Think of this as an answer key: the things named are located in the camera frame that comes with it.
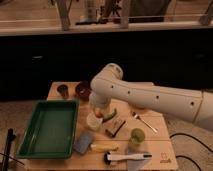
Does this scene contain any small dark cup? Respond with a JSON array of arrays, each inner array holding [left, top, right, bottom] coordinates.
[[57, 84, 69, 99]]

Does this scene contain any green chili pepper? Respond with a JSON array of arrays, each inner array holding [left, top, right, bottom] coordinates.
[[103, 109, 117, 122]]

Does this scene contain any black tripod stand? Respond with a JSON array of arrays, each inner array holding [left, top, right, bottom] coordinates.
[[0, 128, 23, 171]]

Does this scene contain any dark brown bowl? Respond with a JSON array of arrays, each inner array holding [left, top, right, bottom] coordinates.
[[75, 81, 91, 101]]

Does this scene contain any green plastic tray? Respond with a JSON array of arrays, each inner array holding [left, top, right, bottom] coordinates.
[[16, 100, 79, 159]]

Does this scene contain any blue sponge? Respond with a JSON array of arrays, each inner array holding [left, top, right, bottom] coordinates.
[[74, 132, 94, 155]]

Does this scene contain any white paper cup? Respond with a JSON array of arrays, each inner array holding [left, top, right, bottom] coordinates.
[[86, 113, 103, 131]]

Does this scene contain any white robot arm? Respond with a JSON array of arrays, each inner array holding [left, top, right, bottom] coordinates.
[[89, 63, 213, 132]]

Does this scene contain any black floor cable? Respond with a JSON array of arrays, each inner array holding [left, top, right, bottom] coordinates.
[[169, 132, 213, 171]]

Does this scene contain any orange plastic bowl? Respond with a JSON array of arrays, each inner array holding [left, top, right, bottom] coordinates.
[[133, 105, 146, 110]]

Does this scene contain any white black-bristled brush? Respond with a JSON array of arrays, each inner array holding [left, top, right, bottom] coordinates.
[[104, 152, 152, 165]]

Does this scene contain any brown rectangular box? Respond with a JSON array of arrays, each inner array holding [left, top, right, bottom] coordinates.
[[105, 117, 126, 138]]

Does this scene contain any grey folded cloth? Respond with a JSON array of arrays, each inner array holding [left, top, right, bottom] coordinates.
[[126, 147, 150, 171]]

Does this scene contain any small yellow-red apple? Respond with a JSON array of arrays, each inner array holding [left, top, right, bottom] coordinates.
[[94, 108, 104, 118]]

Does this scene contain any yellow banana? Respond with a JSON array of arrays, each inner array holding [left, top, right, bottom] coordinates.
[[90, 144, 119, 152]]

